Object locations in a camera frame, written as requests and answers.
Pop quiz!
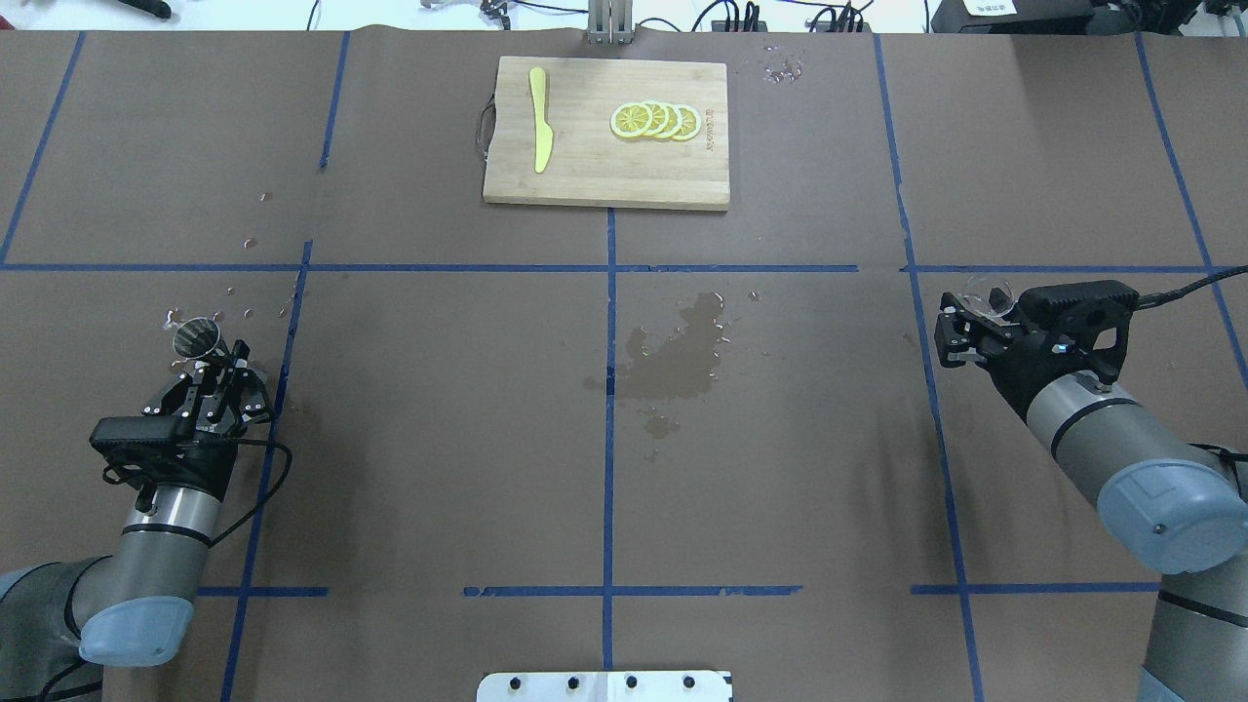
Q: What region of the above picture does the clear glass measuring cup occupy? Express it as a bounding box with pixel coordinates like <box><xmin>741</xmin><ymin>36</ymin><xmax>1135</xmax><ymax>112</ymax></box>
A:
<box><xmin>955</xmin><ymin>274</ymin><xmax>1016</xmax><ymax>320</ymax></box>

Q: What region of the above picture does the bamboo cutting board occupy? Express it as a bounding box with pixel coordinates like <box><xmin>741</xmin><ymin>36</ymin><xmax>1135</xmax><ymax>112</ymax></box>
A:
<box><xmin>483</xmin><ymin>55</ymin><xmax>731</xmax><ymax>212</ymax></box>

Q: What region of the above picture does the steel jigger cup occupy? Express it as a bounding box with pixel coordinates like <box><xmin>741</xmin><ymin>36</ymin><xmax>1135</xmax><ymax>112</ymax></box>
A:
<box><xmin>171</xmin><ymin>317</ymin><xmax>235</xmax><ymax>368</ymax></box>

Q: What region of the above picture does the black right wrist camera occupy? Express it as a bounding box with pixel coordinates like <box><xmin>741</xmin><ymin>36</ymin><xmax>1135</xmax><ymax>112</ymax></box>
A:
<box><xmin>1016</xmin><ymin>280</ymin><xmax>1139</xmax><ymax>386</ymax></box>

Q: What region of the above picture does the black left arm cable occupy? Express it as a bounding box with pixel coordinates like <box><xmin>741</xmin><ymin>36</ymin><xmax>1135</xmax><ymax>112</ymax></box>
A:
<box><xmin>210</xmin><ymin>437</ymin><xmax>293</xmax><ymax>547</ymax></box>

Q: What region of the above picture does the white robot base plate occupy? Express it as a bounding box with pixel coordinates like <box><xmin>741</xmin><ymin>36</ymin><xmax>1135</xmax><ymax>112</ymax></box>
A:
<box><xmin>474</xmin><ymin>670</ymin><xmax>734</xmax><ymax>701</ymax></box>

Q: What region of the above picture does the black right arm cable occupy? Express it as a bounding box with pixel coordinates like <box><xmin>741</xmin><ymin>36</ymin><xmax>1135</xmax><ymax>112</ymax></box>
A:
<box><xmin>1136</xmin><ymin>264</ymin><xmax>1248</xmax><ymax>309</ymax></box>

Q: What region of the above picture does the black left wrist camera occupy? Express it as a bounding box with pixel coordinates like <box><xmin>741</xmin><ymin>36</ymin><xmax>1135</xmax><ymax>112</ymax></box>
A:
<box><xmin>89</xmin><ymin>416</ymin><xmax>238</xmax><ymax>513</ymax></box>

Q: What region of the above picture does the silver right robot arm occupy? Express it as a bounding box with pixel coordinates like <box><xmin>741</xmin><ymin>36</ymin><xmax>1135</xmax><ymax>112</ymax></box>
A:
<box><xmin>934</xmin><ymin>280</ymin><xmax>1247</xmax><ymax>701</ymax></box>

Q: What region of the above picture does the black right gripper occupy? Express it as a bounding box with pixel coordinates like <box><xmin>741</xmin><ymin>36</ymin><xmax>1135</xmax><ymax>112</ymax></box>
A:
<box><xmin>934</xmin><ymin>292</ymin><xmax>1058</xmax><ymax>416</ymax></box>

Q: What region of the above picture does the yellow plastic knife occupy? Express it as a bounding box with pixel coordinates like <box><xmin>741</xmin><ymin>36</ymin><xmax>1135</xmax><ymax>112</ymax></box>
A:
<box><xmin>527</xmin><ymin>66</ymin><xmax>554</xmax><ymax>175</ymax></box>

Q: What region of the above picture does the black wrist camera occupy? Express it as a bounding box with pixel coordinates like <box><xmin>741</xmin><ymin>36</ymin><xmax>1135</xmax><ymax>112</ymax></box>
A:
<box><xmin>1016</xmin><ymin>280</ymin><xmax>1139</xmax><ymax>386</ymax></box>
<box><xmin>89</xmin><ymin>416</ymin><xmax>238</xmax><ymax>513</ymax></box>

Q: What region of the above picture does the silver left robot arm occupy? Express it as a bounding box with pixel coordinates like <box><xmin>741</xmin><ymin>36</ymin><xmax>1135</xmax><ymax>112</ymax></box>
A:
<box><xmin>2</xmin><ymin>334</ymin><xmax>275</xmax><ymax>701</ymax></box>

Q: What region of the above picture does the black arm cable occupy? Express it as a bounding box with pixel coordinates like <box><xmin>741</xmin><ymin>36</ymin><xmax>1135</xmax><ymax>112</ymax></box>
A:
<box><xmin>210</xmin><ymin>437</ymin><xmax>293</xmax><ymax>547</ymax></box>
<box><xmin>1136</xmin><ymin>264</ymin><xmax>1248</xmax><ymax>309</ymax></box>

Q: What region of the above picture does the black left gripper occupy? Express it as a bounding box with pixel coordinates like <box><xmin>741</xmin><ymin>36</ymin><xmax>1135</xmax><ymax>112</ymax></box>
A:
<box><xmin>141</xmin><ymin>339</ymin><xmax>275</xmax><ymax>438</ymax></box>

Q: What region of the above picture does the aluminium frame post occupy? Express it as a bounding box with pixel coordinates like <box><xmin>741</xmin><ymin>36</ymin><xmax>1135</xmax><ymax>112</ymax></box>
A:
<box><xmin>587</xmin><ymin>0</ymin><xmax>636</xmax><ymax>45</ymax></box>

